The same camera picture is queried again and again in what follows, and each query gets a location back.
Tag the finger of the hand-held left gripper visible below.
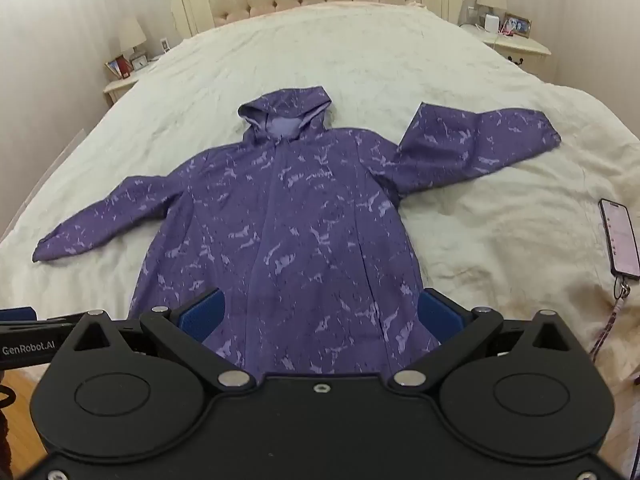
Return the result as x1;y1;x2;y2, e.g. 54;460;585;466
0;307;87;336

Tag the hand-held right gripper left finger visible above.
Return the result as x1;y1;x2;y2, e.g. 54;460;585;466
73;287;253;394

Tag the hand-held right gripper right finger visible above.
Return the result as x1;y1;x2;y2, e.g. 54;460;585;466
389;289;571;394

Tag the purple patterned hooded jacket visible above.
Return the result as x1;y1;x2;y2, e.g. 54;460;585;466
32;85;562;376

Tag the smartphone with lit screen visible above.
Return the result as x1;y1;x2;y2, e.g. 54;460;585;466
598;198;640;281

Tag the cream nightstand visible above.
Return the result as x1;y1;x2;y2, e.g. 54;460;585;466
460;22;552;82
102;57;162;107

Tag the cream bedspread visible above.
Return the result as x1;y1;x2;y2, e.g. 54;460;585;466
0;0;640;386

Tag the pink phone lanyard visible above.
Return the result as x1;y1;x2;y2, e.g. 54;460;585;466
589;279;632;362

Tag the red photo frame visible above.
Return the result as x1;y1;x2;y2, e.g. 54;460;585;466
104;55;132;80

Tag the wooden photo frame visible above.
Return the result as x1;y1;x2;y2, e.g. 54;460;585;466
502;12;533;39

